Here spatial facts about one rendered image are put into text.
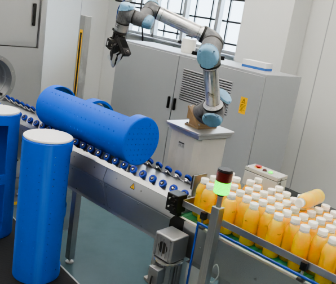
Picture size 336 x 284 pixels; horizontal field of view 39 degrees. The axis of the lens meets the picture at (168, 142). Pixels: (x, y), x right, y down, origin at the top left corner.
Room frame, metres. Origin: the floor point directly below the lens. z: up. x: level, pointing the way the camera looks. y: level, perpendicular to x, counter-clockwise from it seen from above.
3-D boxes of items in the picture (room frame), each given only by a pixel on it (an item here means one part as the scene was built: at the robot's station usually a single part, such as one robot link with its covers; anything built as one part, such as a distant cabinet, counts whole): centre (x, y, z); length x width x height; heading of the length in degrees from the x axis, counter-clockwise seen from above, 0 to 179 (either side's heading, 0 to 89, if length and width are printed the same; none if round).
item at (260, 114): (4.89, -0.16, 0.72); 2.15 x 0.54 x 1.45; 42
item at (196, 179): (2.29, -0.18, 0.99); 0.10 x 0.02 x 0.12; 139
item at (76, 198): (3.03, 0.56, 0.31); 0.06 x 0.06 x 0.63; 49
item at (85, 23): (3.52, 0.73, 0.85); 0.06 x 0.06 x 1.70; 49
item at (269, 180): (2.37, -0.53, 1.05); 0.20 x 0.10 x 0.10; 49
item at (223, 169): (1.77, -0.24, 1.18); 0.06 x 0.06 x 0.16
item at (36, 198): (2.60, 0.68, 0.59); 0.28 x 0.28 x 0.88
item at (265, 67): (4.28, -0.68, 1.48); 0.24 x 0.12 x 0.08; 50
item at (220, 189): (1.77, -0.24, 1.18); 0.06 x 0.06 x 0.05
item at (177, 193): (2.11, -0.09, 0.95); 0.10 x 0.07 x 0.10; 139
